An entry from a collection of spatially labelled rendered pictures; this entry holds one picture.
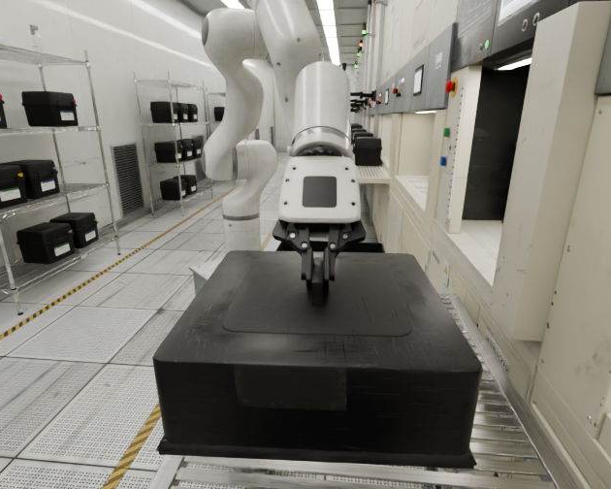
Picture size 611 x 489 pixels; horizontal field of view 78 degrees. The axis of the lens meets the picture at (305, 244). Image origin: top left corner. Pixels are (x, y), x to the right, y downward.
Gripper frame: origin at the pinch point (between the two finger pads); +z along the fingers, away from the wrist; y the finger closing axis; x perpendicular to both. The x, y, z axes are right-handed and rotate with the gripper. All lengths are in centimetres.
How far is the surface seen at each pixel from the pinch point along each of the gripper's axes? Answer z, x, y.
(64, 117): -200, 177, -208
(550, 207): -16.2, 11.1, 36.5
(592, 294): -2.0, 11.9, 39.3
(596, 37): -33, -6, 38
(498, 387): 8, 37, 34
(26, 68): -244, 165, -248
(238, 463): 21.9, 23.2, -11.7
